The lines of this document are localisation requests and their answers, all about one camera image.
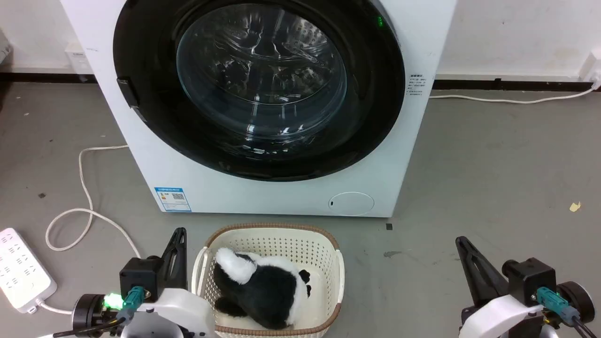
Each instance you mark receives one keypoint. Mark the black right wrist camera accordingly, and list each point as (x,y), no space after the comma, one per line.
(528,277)

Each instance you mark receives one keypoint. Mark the cream plastic laundry basket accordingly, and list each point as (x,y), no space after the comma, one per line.
(281,243)

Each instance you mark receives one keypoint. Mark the white wall socket box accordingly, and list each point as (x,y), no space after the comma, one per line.
(77,58)

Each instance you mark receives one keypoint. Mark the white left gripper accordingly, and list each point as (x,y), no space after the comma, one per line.
(183,312)

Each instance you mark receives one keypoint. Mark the white front-load washing machine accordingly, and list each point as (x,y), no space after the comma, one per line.
(281,199)

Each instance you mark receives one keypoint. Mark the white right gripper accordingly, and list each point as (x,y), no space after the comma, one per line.
(502,319)

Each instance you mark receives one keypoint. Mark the yellow tape scrap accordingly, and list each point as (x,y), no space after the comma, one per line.
(575,206)

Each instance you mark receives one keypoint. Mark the round white filter cover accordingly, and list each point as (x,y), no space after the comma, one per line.
(351,203)

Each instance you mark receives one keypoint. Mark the white power strip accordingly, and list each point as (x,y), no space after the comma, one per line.
(21,272)

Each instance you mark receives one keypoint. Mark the small white text sticker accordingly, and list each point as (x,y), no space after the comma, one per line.
(417,85)

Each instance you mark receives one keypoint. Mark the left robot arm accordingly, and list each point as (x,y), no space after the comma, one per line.
(87,312)

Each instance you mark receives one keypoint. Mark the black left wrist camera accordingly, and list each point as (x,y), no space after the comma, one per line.
(141,277)

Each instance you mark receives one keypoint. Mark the black round washing machine door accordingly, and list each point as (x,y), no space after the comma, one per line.
(375,103)

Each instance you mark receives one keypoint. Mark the blue energy label sticker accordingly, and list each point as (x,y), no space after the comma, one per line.
(172,199)

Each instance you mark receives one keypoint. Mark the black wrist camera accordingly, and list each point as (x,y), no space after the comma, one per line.
(528,277)
(141,277)

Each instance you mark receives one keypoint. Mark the black and white panda plush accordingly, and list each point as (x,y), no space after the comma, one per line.
(265,291)

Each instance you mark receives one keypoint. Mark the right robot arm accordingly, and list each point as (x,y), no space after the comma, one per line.
(577,300)

